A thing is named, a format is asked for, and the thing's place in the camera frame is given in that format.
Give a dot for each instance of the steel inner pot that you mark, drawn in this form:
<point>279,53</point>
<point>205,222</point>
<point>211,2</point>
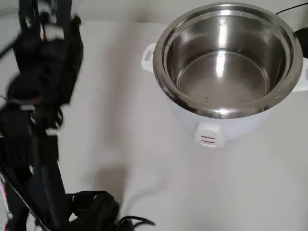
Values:
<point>223,79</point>

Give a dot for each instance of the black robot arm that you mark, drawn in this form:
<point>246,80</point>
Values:
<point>29,144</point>

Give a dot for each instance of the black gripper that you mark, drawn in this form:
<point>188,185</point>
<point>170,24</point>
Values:
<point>64,51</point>

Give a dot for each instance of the white rice cooker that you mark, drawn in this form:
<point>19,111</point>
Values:
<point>240,131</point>

